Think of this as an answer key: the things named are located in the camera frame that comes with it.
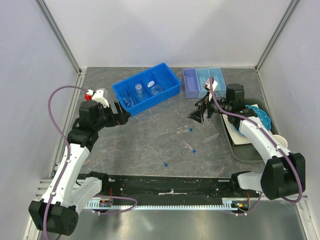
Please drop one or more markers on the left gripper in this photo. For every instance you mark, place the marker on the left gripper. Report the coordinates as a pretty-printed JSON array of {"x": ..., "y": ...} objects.
[{"x": 123, "y": 116}]

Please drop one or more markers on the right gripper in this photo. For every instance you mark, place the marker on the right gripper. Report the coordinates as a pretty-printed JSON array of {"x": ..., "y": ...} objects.
[{"x": 198, "y": 114}]

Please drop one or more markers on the blue safety goggles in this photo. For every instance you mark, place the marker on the blue safety goggles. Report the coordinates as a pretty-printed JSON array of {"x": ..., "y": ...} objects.
[{"x": 128, "y": 99}]

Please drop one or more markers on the clear glass jar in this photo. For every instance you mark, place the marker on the clear glass jar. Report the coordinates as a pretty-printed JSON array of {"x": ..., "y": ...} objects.
[{"x": 140, "y": 93}]

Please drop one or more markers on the red cap wash bottle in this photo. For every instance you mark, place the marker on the red cap wash bottle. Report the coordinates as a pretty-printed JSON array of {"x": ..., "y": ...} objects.
[{"x": 88, "y": 97}]

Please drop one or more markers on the glass flask white stopper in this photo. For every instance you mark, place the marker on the glass flask white stopper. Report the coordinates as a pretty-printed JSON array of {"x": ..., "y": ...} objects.
[{"x": 154, "y": 88}]

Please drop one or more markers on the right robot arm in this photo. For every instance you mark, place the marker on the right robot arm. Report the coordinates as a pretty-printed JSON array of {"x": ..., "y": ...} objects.
[{"x": 284, "y": 173}]

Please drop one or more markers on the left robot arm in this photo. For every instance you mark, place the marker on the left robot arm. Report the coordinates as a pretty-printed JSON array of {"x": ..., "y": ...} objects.
[{"x": 59, "y": 208}]

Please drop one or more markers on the clear well plate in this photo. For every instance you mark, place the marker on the clear well plate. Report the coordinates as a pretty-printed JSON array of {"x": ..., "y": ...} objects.
[{"x": 207, "y": 129}]

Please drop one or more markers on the purple small tray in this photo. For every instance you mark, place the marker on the purple small tray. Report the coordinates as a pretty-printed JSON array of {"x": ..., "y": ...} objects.
[{"x": 191, "y": 83}]

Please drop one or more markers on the blue divided plastic bin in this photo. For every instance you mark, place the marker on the blue divided plastic bin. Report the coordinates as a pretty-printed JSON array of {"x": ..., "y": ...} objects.
[{"x": 161, "y": 74}]

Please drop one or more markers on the light blue right tray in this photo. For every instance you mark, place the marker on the light blue right tray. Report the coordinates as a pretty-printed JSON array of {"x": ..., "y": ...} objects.
[{"x": 220, "y": 90}]

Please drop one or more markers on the light blue tray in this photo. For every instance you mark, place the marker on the light blue tray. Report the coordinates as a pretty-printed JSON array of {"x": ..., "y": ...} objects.
[
  {"x": 202, "y": 75},
  {"x": 220, "y": 90}
]

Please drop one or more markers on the light blue middle tray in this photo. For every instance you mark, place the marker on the light blue middle tray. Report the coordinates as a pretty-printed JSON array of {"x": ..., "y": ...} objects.
[{"x": 202, "y": 75}]

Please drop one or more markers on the dark green tray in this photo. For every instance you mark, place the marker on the dark green tray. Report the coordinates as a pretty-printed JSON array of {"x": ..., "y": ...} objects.
[{"x": 246, "y": 153}]

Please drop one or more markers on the blue dotted plate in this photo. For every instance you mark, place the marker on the blue dotted plate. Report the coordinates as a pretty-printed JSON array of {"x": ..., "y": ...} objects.
[{"x": 250, "y": 111}]

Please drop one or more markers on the pink mug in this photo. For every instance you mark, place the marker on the pink mug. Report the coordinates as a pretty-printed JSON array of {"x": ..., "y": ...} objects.
[{"x": 280, "y": 142}]

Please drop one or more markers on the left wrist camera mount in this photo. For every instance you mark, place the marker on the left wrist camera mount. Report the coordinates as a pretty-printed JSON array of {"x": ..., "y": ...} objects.
[{"x": 100, "y": 96}]

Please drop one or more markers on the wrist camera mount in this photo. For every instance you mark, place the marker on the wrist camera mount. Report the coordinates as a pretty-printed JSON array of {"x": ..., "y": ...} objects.
[
  {"x": 100, "y": 96},
  {"x": 207, "y": 85}
]

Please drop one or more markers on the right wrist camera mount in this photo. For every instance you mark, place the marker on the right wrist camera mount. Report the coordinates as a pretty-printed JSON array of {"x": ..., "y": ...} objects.
[{"x": 207, "y": 85}]

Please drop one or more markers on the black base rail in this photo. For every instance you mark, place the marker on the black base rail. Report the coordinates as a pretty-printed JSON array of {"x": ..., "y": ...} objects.
[{"x": 152, "y": 191}]

